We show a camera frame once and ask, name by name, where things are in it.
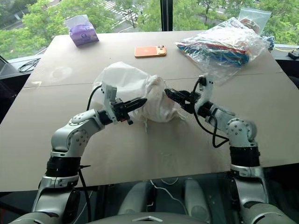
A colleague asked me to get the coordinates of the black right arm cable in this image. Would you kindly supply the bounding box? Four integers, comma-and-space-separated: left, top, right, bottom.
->
192, 75, 231, 149

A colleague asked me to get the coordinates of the grey rounded robot leg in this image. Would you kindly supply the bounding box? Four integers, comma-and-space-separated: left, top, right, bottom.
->
184, 178, 211, 223
116, 180, 155, 216

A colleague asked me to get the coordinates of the grey robot torso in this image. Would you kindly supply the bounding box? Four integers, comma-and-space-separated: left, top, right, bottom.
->
87, 210, 211, 224

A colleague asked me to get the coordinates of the yellow cable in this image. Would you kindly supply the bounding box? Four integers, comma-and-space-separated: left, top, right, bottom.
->
274, 45, 299, 51

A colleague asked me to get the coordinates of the dark window frame post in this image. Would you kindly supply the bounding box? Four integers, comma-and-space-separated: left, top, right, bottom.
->
160, 0, 174, 32

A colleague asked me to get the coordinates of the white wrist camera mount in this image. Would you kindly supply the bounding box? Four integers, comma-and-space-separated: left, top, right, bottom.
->
194, 74, 215, 112
100, 81, 119, 124

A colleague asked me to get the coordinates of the blue white rope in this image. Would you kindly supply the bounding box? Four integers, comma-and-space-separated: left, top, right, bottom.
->
262, 35, 277, 51

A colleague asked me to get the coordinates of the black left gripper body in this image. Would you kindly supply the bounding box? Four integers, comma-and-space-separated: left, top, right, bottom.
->
110, 98, 134, 126

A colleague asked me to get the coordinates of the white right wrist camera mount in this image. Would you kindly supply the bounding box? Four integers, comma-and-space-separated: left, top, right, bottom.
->
194, 74, 215, 112

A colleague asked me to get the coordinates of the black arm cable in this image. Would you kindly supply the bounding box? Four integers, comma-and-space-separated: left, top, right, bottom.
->
192, 75, 231, 149
86, 85, 103, 112

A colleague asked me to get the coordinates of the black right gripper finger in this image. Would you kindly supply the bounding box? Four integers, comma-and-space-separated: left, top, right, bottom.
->
167, 92, 187, 111
164, 88, 188, 98

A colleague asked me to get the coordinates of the black coiled cable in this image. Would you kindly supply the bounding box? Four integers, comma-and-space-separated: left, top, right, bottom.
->
17, 57, 42, 73

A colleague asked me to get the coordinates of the thin white cable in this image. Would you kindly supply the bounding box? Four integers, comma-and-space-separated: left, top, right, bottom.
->
149, 177, 188, 211

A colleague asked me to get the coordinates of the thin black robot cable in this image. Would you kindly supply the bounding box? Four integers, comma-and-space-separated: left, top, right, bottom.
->
78, 164, 93, 223

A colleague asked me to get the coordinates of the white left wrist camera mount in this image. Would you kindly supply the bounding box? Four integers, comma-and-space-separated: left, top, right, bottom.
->
100, 81, 119, 124

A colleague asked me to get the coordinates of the clear zip bag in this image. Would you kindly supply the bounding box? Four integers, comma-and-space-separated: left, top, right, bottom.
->
236, 7, 273, 36

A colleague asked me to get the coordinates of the orange smartphone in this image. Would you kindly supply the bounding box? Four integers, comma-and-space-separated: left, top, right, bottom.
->
134, 45, 168, 58

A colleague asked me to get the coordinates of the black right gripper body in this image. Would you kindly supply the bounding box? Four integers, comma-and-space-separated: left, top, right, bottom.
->
180, 90, 202, 114

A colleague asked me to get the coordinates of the white towel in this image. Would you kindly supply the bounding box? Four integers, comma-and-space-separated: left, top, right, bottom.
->
133, 74, 188, 124

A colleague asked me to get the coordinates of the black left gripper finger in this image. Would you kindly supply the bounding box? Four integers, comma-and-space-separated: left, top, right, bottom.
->
121, 97, 148, 108
123, 101, 147, 115

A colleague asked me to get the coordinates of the white drawstring bag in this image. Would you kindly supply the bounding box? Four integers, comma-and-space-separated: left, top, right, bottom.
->
92, 61, 155, 134

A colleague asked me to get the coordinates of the clear bag of colourful items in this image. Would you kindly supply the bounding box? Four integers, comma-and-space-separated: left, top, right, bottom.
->
174, 16, 270, 86

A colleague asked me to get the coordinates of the purple tissue pack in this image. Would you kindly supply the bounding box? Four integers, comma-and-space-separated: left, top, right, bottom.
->
65, 14, 100, 48

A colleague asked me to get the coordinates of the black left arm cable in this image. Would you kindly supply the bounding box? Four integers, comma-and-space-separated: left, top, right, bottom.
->
86, 85, 103, 112

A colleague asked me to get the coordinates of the brown cardboard table cover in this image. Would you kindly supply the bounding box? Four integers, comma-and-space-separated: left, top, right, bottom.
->
0, 29, 299, 193

